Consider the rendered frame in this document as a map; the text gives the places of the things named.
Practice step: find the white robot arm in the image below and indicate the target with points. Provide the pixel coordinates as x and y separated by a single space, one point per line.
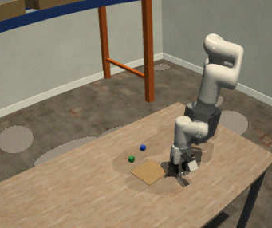
215 76

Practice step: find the green die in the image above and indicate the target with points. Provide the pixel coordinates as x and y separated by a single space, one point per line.
131 159

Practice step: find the dark blue die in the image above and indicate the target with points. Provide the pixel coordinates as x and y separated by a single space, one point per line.
142 147

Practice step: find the tan flat mat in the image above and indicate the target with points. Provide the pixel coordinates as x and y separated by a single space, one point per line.
149 172

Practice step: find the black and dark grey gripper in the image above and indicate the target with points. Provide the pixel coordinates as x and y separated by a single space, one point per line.
175 157

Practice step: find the white die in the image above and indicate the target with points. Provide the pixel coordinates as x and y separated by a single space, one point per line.
180 173

